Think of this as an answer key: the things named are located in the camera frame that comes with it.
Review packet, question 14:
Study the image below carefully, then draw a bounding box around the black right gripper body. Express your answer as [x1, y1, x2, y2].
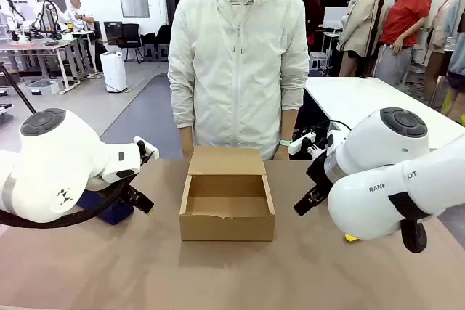
[306, 150, 332, 195]

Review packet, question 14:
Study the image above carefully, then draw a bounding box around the navy blue zipper pouch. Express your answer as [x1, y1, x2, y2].
[77, 189, 135, 226]

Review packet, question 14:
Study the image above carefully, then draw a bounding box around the brown cardboard box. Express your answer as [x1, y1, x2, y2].
[179, 146, 276, 242]

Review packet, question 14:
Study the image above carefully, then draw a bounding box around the person's right forearm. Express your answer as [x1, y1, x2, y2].
[179, 125, 195, 145]

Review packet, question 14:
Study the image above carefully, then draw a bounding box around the person's left forearm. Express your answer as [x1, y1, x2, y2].
[279, 107, 300, 141]

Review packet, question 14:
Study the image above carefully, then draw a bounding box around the person's left hand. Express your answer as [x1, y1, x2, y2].
[272, 144, 291, 160]

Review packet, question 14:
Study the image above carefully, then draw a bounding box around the white table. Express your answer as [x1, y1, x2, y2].
[304, 76, 465, 151]

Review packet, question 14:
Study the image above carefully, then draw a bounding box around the white storage cube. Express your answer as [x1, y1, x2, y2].
[308, 52, 330, 72]

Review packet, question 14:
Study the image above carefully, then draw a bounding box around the person in white jacket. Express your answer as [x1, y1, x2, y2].
[167, 0, 310, 160]

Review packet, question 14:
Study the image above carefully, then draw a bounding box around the white air purifier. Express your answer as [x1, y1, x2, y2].
[100, 51, 129, 94]

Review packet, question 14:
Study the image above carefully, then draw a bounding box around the black stand pole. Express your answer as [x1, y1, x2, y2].
[362, 0, 387, 79]

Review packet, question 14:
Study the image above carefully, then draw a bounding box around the clear plastic bin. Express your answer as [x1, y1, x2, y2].
[24, 78, 61, 97]

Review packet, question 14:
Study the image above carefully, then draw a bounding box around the mannequin in beige coat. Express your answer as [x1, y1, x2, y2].
[335, 0, 387, 78]

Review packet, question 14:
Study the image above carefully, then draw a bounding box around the black office chair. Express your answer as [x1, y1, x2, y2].
[118, 23, 144, 64]
[141, 25, 171, 63]

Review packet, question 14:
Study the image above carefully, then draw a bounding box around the mannequin in dark red sweater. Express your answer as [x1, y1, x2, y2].
[290, 0, 324, 48]

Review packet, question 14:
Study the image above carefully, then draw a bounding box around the black tripod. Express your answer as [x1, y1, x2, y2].
[0, 62, 38, 115]

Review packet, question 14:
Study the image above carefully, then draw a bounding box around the figure in red shirt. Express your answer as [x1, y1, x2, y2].
[375, 0, 433, 89]

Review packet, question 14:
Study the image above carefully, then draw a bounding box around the grey workbench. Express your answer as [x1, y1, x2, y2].
[0, 30, 98, 94]

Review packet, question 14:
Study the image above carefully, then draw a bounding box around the background person in white shirt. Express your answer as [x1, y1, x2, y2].
[66, 0, 97, 32]

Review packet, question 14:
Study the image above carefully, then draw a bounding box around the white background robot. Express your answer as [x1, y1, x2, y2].
[0, 0, 29, 41]
[33, 0, 70, 41]

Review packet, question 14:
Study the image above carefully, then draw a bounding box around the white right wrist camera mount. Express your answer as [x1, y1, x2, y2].
[288, 134, 316, 155]

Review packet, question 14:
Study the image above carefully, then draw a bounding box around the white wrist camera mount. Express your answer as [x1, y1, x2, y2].
[132, 136, 161, 160]
[288, 134, 316, 155]

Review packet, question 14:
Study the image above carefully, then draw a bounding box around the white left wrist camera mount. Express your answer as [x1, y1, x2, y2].
[132, 136, 161, 160]

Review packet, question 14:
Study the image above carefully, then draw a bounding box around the thin black camera cable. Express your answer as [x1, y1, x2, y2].
[308, 119, 352, 135]

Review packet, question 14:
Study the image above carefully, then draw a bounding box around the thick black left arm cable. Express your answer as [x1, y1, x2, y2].
[0, 174, 141, 229]

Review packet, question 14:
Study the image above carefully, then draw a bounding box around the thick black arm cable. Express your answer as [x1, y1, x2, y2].
[387, 191, 428, 254]
[0, 174, 141, 229]

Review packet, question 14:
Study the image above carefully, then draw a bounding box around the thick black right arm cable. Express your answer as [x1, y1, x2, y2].
[387, 191, 428, 254]

